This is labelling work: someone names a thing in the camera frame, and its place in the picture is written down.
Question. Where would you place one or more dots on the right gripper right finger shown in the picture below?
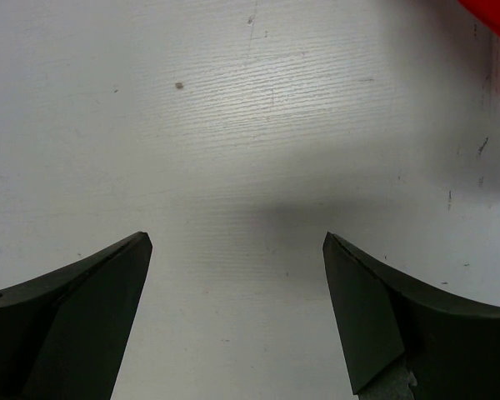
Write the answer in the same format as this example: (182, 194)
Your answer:
(405, 339)

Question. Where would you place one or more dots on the red t shirts in basket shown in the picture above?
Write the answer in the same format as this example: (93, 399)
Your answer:
(487, 11)

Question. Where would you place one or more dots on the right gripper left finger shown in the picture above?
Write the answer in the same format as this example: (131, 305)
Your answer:
(63, 334)

